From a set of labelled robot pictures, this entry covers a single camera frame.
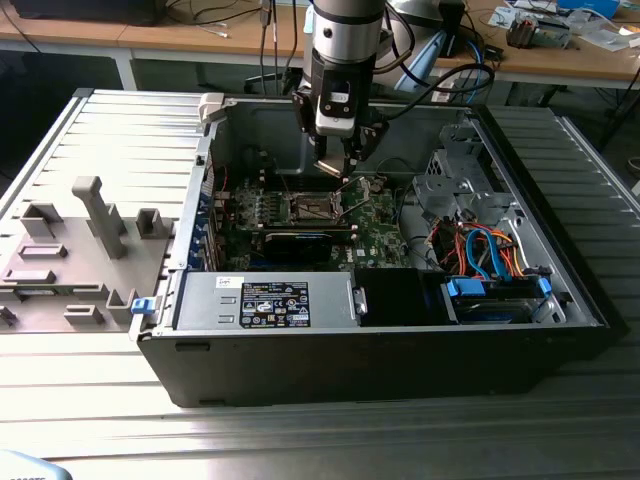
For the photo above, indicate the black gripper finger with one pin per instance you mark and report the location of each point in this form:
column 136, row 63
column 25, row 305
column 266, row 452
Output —
column 304, row 112
column 367, row 142

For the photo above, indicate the silver CPU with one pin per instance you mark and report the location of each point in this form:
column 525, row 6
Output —
column 332, row 166

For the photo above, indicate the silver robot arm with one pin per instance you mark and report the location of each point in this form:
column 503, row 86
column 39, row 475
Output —
column 345, row 30

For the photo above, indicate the CPU socket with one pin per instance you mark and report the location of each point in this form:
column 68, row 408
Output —
column 315, row 205

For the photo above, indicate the black RAM slot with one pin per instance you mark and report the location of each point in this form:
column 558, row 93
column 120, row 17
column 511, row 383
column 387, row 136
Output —
column 310, row 233

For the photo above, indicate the white labelled tag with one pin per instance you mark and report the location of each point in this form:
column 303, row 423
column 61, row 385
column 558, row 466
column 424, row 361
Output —
column 443, row 92

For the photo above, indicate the green motherboard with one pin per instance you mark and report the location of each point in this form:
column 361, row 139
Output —
column 380, row 235

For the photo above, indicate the grey case latch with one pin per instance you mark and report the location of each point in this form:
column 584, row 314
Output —
column 210, row 107

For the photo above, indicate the metal drive cage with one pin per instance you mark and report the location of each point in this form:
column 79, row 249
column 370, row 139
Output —
column 450, row 190

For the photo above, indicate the black graphics card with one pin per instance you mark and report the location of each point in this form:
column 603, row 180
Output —
column 297, row 247

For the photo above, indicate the wooden desk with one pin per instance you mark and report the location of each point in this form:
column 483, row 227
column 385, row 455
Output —
column 175, row 35

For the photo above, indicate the metal heatsink cooler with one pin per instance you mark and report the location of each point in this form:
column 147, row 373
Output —
column 522, row 30

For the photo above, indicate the disk with blue carrier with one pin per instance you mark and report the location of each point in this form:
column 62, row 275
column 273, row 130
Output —
column 470, row 290

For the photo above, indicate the grey power supply unit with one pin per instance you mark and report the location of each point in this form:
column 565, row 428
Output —
column 210, row 305

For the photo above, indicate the black PC case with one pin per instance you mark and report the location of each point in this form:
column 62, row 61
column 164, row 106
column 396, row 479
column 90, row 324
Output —
column 350, row 365

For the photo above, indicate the blue box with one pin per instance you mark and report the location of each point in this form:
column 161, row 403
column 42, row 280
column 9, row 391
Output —
column 590, row 6

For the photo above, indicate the black monitor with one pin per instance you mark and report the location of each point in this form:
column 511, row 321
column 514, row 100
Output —
column 75, row 10

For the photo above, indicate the blue case latch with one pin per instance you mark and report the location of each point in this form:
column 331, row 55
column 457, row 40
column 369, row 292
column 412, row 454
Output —
column 142, row 306

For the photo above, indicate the grey parts rack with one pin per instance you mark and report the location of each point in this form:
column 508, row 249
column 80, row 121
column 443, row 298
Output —
column 75, row 235

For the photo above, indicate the green RAM stick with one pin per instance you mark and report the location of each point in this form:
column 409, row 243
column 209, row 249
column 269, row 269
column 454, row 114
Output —
column 37, row 291

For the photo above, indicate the pale grey rounded device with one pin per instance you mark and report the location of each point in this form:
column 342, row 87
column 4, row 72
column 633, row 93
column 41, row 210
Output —
column 25, row 467

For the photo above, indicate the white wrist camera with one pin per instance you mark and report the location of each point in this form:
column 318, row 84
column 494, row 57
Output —
column 335, row 122

